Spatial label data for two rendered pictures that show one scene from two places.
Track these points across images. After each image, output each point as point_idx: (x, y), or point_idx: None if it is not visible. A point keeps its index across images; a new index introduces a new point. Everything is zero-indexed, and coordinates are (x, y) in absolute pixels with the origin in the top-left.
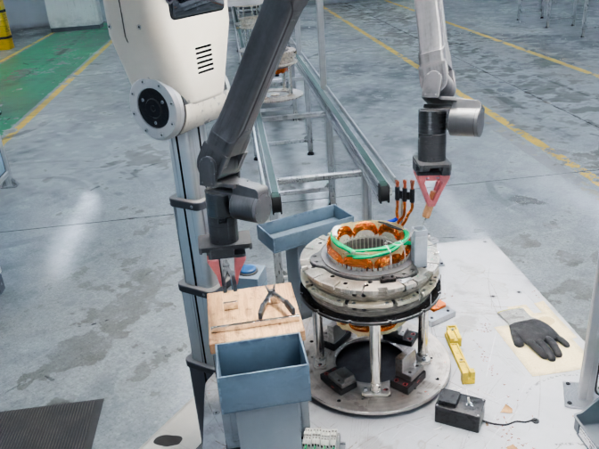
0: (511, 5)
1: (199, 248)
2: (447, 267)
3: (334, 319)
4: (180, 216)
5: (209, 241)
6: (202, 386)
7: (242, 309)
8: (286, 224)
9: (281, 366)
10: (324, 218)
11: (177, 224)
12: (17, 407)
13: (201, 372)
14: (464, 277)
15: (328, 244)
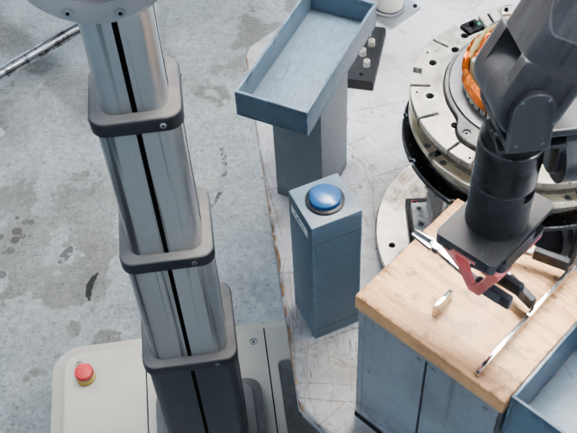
0: None
1: (492, 267)
2: (426, 10)
3: (560, 228)
4: (126, 150)
5: (482, 238)
6: (185, 387)
7: (459, 297)
8: (266, 63)
9: (567, 356)
10: (301, 21)
11: (118, 164)
12: None
13: (183, 372)
14: (466, 19)
15: None
